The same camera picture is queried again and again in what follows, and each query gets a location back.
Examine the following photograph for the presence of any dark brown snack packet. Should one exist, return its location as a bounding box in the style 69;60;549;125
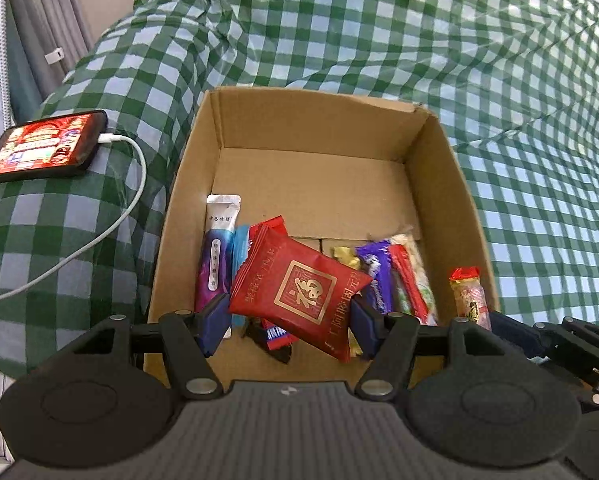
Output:
245;318;293;364

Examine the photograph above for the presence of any clear nougat candy packet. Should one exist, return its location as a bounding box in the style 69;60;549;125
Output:
392;232;438;326

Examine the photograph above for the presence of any red white small bar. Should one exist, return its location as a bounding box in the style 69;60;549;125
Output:
388;245;429;325

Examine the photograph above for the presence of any purple white stick packet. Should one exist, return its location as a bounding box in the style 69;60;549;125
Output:
194;194;241;312

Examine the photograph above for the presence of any red spicy snack packet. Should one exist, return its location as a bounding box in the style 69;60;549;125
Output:
249;216;297;346

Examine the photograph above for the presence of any purple chocolate bar wrapper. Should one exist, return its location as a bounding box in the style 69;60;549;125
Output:
356;240;393;314

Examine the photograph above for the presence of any red square snack packet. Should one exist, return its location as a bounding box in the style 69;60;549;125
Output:
230;226;371;362

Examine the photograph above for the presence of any yellow gold candy bar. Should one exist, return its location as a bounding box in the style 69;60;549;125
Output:
332;246;363;358

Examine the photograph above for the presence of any red yellow candy packet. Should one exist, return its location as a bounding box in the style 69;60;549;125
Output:
449;266;491;330

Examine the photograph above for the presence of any brown cardboard box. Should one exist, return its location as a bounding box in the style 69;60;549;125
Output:
143;84;501;391

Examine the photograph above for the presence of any black smartphone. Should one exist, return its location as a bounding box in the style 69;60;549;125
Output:
0;110;107;183

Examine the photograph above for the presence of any green checkered cloth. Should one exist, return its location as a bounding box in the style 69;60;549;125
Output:
0;0;599;377

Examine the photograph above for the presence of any grey curtain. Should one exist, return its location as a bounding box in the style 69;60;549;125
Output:
0;0;93;125

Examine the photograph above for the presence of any white charging cable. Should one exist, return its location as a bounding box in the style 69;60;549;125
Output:
0;132;149;309

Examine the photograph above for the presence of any braided grey cable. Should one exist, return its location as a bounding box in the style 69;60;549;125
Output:
0;0;13;131

